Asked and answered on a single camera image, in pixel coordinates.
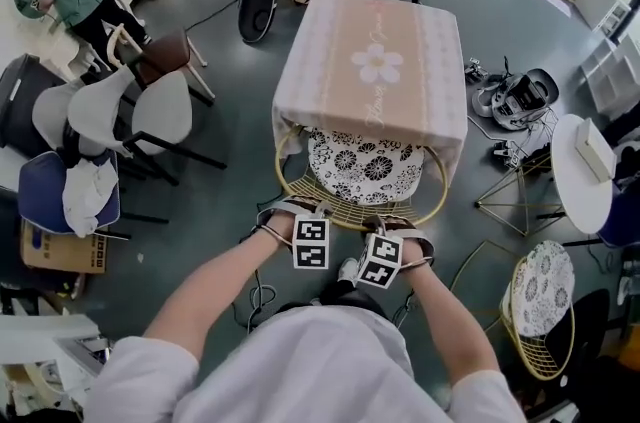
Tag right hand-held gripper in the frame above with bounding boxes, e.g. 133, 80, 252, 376
356, 214, 437, 291

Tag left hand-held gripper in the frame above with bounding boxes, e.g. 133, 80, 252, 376
256, 197, 335, 271

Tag person's left forearm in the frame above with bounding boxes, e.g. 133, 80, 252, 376
141, 212, 297, 383

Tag person's right forearm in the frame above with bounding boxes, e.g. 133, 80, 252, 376
393, 235, 502, 393

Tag white shell chair black legs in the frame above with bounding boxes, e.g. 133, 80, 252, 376
66, 65, 229, 188
30, 80, 87, 153

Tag table with beige floral cloth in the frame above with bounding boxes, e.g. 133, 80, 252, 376
271, 0, 470, 185

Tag brown seat wooden chair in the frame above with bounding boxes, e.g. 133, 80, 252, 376
106, 22, 218, 108

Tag black office chair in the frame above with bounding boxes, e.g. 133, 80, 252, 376
543, 287, 640, 413

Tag blue padded chair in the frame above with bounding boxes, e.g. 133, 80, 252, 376
17, 149, 172, 240
561, 189, 640, 251

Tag person's right white shoe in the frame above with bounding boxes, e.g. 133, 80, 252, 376
336, 257, 360, 283

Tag floral seat cushion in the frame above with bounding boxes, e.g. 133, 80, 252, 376
509, 240, 577, 338
306, 127, 427, 207

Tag person's black trousers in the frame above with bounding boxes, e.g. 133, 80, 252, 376
271, 285, 392, 328

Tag black floor devices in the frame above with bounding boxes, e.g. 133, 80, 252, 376
463, 57, 522, 168

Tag person's white shirt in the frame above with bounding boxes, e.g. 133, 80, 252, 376
82, 304, 529, 423

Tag grey open hard case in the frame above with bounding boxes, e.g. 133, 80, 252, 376
471, 67, 561, 133

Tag white round side table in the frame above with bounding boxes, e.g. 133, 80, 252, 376
474, 112, 616, 238

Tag white crumpled cloth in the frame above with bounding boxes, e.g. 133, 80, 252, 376
61, 155, 121, 239

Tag white rectangular box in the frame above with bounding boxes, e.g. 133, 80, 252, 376
573, 117, 618, 184

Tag brown cardboard box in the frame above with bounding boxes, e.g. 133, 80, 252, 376
19, 219, 111, 275

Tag white cube shelf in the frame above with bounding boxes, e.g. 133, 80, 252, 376
579, 35, 640, 118

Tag black flat monitor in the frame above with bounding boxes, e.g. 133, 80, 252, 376
0, 52, 67, 148

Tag white low cabinet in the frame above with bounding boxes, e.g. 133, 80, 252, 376
574, 0, 632, 33

